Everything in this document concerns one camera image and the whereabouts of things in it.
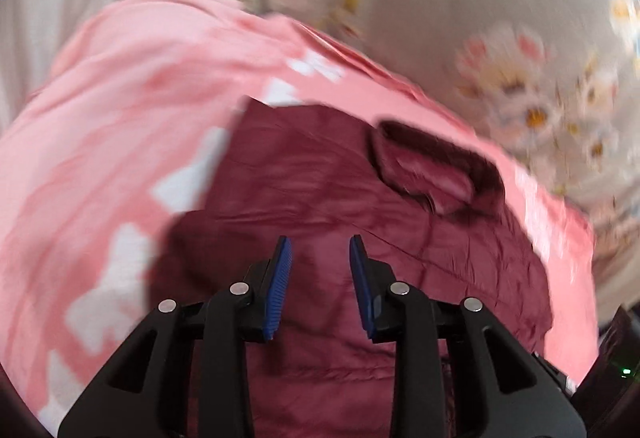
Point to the maroon puffer jacket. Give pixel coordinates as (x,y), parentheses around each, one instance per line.
(320,178)

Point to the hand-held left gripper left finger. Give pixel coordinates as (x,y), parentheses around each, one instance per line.
(279,290)

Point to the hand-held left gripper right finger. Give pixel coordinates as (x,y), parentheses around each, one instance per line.
(361,290)

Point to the pale grey satin cloth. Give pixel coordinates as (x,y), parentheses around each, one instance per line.
(55,2)

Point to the pink blanket with white print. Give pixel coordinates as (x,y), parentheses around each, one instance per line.
(115,127)

